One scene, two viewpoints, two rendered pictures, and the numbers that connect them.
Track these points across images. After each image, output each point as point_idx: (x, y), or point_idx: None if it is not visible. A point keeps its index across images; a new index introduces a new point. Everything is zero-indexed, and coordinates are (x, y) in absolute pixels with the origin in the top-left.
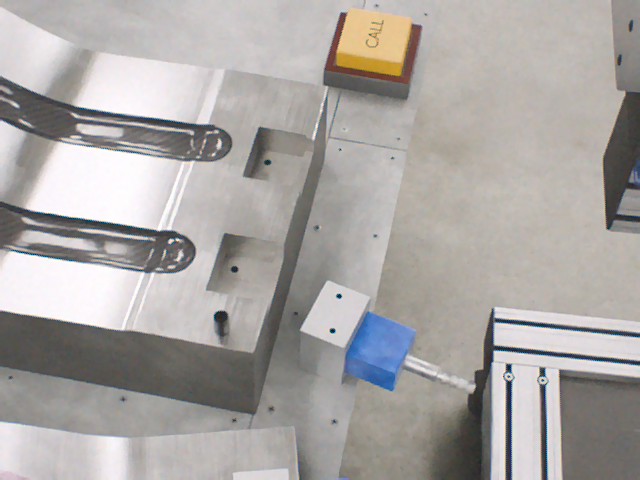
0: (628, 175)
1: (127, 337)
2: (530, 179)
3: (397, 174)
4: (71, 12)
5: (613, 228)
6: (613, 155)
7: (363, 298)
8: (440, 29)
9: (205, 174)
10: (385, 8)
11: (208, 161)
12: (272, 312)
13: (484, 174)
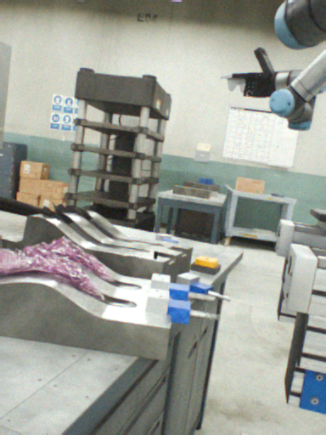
0: (283, 293)
1: (126, 258)
2: (258, 429)
3: (210, 282)
4: None
5: (280, 319)
6: (279, 301)
7: (197, 275)
8: (226, 382)
9: (155, 246)
10: None
11: (156, 245)
12: (169, 271)
13: (240, 424)
